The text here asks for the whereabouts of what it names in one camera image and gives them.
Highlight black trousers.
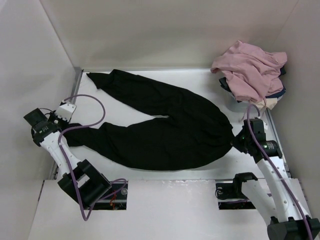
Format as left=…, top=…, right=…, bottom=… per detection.
left=64, top=69, right=234, bottom=171

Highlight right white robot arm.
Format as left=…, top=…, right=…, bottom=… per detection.
left=231, top=118, right=320, bottom=240

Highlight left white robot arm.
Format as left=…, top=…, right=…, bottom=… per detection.
left=23, top=103, right=112, bottom=210

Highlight white laundry basket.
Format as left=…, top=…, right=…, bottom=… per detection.
left=225, top=94, right=249, bottom=114

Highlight beige garment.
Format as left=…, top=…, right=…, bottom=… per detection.
left=255, top=97, right=278, bottom=111

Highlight pink garment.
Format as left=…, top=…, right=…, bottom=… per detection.
left=211, top=40, right=288, bottom=103

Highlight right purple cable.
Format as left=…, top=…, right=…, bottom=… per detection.
left=246, top=103, right=315, bottom=240

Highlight purple cable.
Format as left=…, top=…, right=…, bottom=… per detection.
left=58, top=94, right=127, bottom=222
left=246, top=103, right=315, bottom=240

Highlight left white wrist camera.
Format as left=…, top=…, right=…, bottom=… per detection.
left=55, top=101, right=77, bottom=123

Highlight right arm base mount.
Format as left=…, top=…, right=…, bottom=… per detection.
left=215, top=172, right=258, bottom=210

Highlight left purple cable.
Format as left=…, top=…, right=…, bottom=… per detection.
left=58, top=94, right=127, bottom=222

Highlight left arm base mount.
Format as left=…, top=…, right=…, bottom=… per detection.
left=83, top=178, right=129, bottom=211

